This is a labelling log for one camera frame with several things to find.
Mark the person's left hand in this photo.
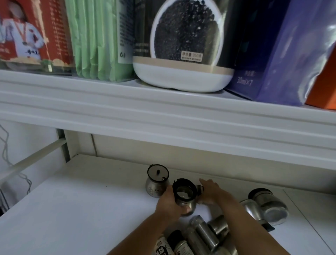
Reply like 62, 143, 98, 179
155, 187, 192, 224

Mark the person's right hand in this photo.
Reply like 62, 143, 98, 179
198, 179, 228, 206

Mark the steel seasoning jar black lid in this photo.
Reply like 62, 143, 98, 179
239, 199, 276, 232
172, 178, 199, 217
248, 188, 289, 226
145, 164, 170, 198

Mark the person's left forearm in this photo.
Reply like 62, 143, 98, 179
106, 210, 169, 255

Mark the person's right forearm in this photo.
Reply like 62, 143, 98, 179
217, 199, 290, 255

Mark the pile of steel spice shakers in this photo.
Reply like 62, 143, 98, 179
155, 214, 240, 255

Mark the white shelf board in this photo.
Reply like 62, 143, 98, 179
0, 70, 336, 171

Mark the black jar with white base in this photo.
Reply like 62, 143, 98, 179
132, 0, 235, 93

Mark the dark blue box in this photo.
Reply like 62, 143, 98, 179
224, 0, 292, 101

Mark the orange box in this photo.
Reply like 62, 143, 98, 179
305, 47, 336, 110

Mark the shiny purple bag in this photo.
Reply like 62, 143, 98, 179
256, 0, 336, 107

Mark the white rod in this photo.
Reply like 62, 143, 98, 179
0, 138, 68, 182

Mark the pack of green packets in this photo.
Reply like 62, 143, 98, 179
64, 0, 137, 83

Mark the red printed box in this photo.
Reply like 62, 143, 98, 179
0, 0, 74, 76

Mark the black wire rack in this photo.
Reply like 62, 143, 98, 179
0, 181, 11, 216

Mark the thin white cable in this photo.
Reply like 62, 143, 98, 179
0, 123, 33, 195

